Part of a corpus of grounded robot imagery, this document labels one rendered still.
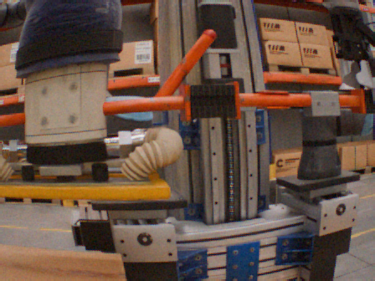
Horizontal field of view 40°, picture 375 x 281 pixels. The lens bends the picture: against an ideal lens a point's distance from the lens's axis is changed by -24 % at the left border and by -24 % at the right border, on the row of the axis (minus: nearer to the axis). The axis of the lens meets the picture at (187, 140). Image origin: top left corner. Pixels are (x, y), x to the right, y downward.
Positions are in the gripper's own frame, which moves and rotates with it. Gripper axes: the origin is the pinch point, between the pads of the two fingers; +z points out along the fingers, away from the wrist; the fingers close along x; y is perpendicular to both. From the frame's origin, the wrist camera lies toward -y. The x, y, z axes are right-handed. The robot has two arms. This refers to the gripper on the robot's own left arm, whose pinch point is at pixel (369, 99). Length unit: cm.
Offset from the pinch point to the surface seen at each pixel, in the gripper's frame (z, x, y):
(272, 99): 0.1, 3.8, 25.3
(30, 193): 12, 16, 66
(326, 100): 0.4, 3.7, 13.9
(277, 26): -113, -720, -174
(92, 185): 11, 14, 55
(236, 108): 1.5, 5.3, 32.0
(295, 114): 21, -851, -221
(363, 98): -0.3, 4.7, 4.1
